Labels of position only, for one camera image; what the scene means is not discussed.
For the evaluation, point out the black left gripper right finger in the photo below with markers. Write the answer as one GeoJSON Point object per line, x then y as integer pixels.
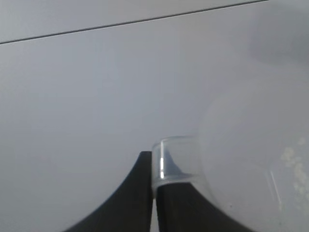
{"type": "Point", "coordinates": [181, 210]}

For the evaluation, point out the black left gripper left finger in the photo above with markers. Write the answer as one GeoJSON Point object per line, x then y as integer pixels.
{"type": "Point", "coordinates": [130, 205]}

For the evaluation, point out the clear plastic measuring cup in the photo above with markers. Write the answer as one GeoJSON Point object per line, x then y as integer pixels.
{"type": "Point", "coordinates": [241, 157]}

